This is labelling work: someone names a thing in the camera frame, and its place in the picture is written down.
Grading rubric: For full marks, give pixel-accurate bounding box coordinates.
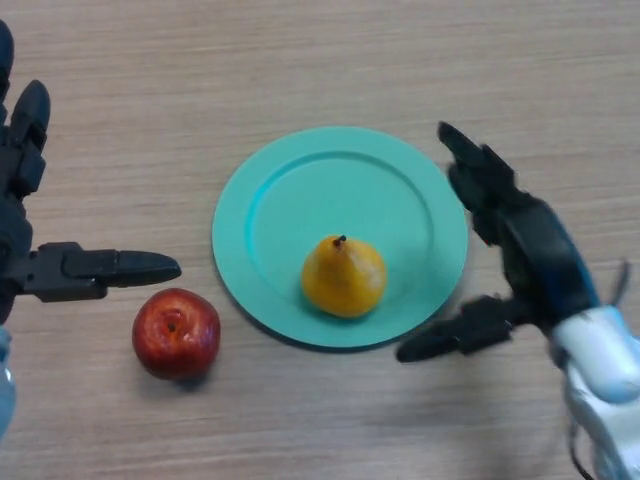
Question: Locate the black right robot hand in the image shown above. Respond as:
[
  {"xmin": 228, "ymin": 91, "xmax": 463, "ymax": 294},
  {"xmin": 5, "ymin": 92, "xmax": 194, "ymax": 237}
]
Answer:
[{"xmin": 395, "ymin": 121, "xmax": 601, "ymax": 364}]

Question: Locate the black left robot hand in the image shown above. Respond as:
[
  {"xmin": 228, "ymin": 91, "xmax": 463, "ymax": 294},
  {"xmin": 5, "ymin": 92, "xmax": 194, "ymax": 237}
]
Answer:
[{"xmin": 0, "ymin": 19, "xmax": 182, "ymax": 326}]

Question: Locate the yellow pear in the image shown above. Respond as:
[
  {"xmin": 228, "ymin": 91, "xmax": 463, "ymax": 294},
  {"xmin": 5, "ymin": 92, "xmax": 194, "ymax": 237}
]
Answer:
[{"xmin": 300, "ymin": 234, "xmax": 388, "ymax": 319}]

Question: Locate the green round plate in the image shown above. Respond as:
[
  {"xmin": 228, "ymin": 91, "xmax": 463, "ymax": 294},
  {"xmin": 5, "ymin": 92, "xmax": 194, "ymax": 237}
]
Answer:
[{"xmin": 211, "ymin": 125, "xmax": 469, "ymax": 352}]

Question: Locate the red apple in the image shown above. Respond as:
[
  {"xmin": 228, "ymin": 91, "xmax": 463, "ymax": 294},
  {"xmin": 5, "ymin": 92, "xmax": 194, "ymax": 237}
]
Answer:
[{"xmin": 131, "ymin": 287, "xmax": 222, "ymax": 381}]

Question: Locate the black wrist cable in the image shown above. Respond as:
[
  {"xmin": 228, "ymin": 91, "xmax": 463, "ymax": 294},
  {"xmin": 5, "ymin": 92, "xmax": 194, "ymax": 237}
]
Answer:
[{"xmin": 607, "ymin": 258, "xmax": 632, "ymax": 307}]

